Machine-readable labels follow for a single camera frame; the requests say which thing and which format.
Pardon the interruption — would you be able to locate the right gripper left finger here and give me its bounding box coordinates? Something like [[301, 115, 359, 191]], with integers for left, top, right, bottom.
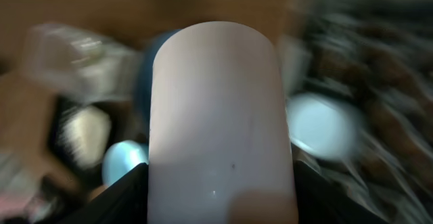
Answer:
[[60, 163, 148, 224]]

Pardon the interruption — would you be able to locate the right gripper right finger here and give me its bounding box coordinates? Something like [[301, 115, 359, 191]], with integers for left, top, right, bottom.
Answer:
[[293, 161, 386, 224]]

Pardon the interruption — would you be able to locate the light blue cup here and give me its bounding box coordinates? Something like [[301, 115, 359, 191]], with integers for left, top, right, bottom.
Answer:
[[286, 93, 365, 161]]

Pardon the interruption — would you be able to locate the pink cup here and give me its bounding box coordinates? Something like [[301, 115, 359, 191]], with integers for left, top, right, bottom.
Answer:
[[147, 22, 298, 223]]

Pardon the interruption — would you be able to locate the black waste tray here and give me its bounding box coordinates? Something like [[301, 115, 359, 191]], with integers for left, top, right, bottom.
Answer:
[[47, 96, 149, 190]]

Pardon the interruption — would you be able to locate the clear plastic waste bin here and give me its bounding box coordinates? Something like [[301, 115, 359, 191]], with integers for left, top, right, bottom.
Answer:
[[22, 24, 140, 104]]

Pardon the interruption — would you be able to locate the light blue bowl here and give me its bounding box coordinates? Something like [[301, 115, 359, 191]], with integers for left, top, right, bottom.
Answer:
[[101, 140, 149, 187]]

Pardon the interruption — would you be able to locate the pile of rice grains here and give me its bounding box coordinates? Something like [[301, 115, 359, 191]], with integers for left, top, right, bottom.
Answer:
[[64, 106, 112, 169]]

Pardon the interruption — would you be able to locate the dark blue plate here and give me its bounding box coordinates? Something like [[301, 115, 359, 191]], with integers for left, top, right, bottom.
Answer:
[[133, 29, 180, 138]]

